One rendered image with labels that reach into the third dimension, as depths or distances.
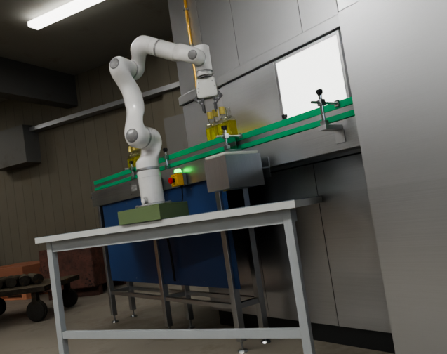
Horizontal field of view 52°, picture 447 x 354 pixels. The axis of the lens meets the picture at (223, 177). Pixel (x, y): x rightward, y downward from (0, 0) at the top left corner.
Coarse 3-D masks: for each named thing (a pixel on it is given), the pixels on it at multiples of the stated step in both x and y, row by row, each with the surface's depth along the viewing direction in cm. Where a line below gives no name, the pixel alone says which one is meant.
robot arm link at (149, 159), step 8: (152, 136) 241; (160, 136) 249; (152, 144) 243; (160, 144) 247; (144, 152) 246; (152, 152) 243; (144, 160) 236; (152, 160) 238; (136, 168) 239; (144, 168) 236; (152, 168) 237
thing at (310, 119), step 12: (324, 108) 202; (336, 108) 197; (348, 108) 193; (288, 120) 219; (300, 120) 213; (312, 120) 208; (336, 120) 198; (252, 132) 240; (264, 132) 233; (276, 132) 226; (288, 132) 220; (240, 144) 248; (252, 144) 240
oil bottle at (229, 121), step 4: (228, 116) 257; (224, 120) 259; (228, 120) 256; (232, 120) 257; (224, 124) 259; (228, 124) 256; (232, 124) 257; (228, 128) 256; (232, 128) 256; (236, 128) 258; (228, 132) 256; (232, 132) 256; (236, 132) 258
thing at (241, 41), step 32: (192, 0) 304; (224, 0) 279; (256, 0) 258; (288, 0) 239; (320, 0) 223; (192, 32) 306; (224, 32) 281; (256, 32) 259; (288, 32) 241; (320, 32) 222; (224, 64) 283; (256, 64) 258; (192, 96) 308; (192, 128) 314; (320, 160) 230; (352, 160) 215; (256, 192) 269; (288, 192) 249; (320, 192) 232
